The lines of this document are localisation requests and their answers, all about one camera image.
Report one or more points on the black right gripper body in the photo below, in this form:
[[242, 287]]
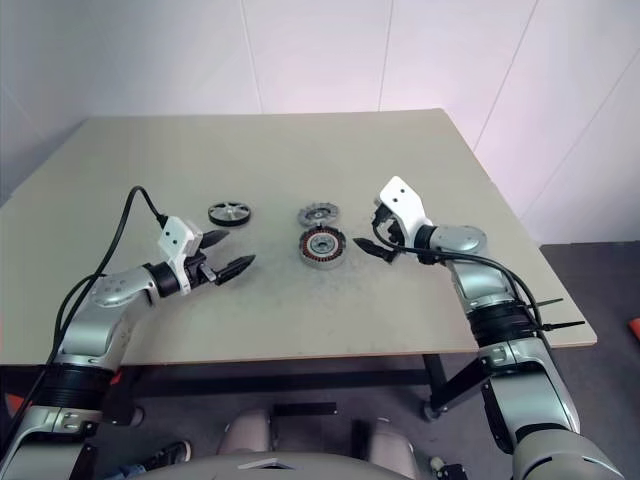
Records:
[[386, 221]]

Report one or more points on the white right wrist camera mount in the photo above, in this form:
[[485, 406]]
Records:
[[405, 200]]

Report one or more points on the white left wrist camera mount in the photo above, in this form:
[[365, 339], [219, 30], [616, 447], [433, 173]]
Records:
[[175, 240]]

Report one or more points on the blurred grey metal part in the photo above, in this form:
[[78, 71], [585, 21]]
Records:
[[318, 215]]

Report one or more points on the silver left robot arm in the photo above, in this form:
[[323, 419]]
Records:
[[100, 320]]

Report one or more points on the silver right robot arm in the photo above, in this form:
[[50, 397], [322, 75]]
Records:
[[480, 290]]

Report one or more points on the black spoked wheel disc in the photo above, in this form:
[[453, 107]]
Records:
[[229, 214]]

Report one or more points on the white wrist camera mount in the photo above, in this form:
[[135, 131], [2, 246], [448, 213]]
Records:
[[405, 200], [175, 240]]

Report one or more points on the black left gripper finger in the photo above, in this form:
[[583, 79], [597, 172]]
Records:
[[237, 267], [216, 238]]

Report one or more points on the black zip tie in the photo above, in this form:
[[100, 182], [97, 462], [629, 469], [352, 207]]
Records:
[[565, 326], [550, 302]]

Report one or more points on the grey robot torso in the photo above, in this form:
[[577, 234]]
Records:
[[300, 467]]

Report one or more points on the dark sneaker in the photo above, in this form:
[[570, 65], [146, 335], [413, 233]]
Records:
[[170, 454]]

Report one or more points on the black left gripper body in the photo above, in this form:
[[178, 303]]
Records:
[[197, 266]]

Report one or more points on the copper wound motor stator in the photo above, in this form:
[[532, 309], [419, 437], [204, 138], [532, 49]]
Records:
[[322, 247]]

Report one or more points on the orange object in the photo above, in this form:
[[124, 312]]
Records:
[[635, 327]]

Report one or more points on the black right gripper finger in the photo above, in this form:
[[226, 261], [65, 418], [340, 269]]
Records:
[[375, 210], [374, 248]]

